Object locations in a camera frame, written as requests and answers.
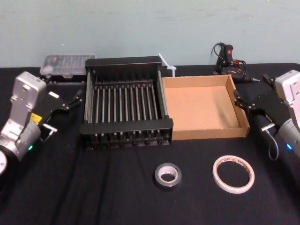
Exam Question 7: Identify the black corded tool red switch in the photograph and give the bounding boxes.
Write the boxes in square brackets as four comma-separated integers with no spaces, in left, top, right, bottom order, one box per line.
[212,42,261,83]

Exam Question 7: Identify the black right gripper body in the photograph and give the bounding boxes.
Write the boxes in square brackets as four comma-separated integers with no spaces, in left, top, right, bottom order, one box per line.
[249,88,293,132]

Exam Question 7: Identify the roll of white tape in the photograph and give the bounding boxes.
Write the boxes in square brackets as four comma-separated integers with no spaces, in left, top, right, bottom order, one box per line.
[212,155,255,195]

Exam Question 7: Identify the thin dark right wrist cable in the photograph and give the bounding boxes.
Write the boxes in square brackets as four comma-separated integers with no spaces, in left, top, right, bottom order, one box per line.
[261,122,280,161]

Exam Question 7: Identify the roll of silver tape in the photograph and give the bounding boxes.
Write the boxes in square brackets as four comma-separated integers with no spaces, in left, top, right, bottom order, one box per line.
[154,163,183,192]

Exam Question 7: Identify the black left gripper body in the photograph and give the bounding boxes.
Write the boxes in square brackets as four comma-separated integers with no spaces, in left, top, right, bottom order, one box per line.
[32,89,69,126]

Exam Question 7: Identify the thin dark left wrist cable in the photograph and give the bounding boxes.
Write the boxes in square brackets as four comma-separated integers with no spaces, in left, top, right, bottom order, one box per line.
[39,123,59,143]

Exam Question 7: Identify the clear plastic case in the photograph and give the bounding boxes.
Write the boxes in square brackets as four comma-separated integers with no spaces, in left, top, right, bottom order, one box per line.
[39,53,97,83]

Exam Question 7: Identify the thin dark wrist cable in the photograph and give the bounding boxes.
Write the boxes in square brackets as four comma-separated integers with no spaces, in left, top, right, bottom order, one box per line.
[39,123,59,143]
[261,122,280,161]

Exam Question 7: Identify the black rack with steel bars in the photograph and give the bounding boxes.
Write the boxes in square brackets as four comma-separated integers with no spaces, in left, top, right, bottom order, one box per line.
[79,55,174,150]

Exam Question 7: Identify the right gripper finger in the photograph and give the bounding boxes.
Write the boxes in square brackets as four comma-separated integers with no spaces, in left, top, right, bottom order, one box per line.
[233,89,256,116]
[262,73,277,91]

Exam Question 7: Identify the black table cloth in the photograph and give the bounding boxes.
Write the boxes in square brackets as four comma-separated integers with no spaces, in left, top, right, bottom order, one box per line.
[0,62,300,225]

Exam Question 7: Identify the shallow brown cardboard tray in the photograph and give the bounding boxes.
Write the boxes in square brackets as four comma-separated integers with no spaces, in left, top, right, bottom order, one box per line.
[162,74,251,141]

